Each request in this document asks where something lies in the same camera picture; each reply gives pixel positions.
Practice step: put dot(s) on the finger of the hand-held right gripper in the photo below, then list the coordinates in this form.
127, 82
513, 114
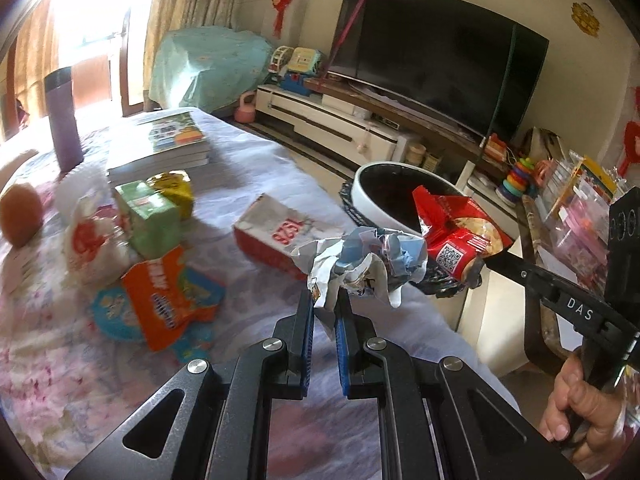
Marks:
505, 267

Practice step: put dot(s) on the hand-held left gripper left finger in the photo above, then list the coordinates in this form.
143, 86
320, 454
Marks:
306, 345

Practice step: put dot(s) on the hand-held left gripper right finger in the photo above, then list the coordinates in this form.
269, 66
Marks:
342, 350

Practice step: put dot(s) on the red snack packet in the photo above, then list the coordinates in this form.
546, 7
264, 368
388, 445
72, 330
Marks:
450, 230

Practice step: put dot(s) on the paper wrapper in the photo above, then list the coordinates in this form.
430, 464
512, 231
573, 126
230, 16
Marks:
360, 260

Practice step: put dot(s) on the red and white paper box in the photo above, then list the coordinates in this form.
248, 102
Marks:
270, 240

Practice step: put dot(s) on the orange snack packet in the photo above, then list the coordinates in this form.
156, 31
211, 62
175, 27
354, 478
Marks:
160, 300

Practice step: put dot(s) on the blue cheese stick wrapper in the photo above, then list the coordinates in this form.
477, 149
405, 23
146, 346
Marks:
112, 315

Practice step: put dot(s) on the green carton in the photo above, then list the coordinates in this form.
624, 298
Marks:
150, 220

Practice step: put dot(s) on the white plastic bag red print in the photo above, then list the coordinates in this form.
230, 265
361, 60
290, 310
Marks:
92, 245

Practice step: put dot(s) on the person's right hand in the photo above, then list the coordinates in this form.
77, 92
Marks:
590, 415

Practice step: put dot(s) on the clear plastic organizer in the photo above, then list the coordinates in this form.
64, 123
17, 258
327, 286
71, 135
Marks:
575, 210

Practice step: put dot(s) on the orange toy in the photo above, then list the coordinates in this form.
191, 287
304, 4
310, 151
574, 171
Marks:
495, 149

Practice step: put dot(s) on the woven box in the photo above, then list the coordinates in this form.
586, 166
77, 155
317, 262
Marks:
433, 161

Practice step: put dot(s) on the stacked round yellow containers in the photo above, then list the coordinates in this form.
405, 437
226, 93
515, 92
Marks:
415, 154

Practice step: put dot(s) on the floral printed cloth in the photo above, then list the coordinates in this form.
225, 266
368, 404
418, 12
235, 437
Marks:
240, 170

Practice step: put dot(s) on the yellow wrapper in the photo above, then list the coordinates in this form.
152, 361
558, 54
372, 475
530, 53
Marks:
177, 192

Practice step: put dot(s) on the brown wooden TV shelf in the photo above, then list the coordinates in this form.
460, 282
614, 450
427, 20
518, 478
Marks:
380, 110

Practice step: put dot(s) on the white TV cabinet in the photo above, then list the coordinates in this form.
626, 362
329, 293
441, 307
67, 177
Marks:
325, 120

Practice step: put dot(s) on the black television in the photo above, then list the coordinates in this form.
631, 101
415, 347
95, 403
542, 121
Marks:
430, 50

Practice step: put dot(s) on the pink kettlebell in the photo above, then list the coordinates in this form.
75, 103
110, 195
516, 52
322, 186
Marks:
246, 110

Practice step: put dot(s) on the stack of picture books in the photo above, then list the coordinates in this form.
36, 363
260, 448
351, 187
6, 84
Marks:
160, 145

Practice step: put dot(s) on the blue toy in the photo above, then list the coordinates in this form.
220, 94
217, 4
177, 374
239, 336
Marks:
295, 84

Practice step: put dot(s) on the yellow green toy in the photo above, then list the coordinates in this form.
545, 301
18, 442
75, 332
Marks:
305, 62

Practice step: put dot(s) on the white round toy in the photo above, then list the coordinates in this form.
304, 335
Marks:
279, 59

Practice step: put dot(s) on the red pole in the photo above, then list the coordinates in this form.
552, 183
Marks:
350, 25

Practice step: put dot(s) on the teal cloth covered furniture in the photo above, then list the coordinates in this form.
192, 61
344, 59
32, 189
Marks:
210, 65

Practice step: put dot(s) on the orange fruit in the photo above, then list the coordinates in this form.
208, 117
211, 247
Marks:
20, 215

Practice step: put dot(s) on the purple thermos bottle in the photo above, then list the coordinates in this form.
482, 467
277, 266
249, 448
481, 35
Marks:
65, 130

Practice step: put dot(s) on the wooden framed balcony door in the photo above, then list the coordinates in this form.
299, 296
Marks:
95, 25

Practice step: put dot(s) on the red wall ornament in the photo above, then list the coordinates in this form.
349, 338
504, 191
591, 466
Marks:
631, 145

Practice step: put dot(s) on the gold and red wall sticker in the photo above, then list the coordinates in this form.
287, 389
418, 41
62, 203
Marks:
585, 19

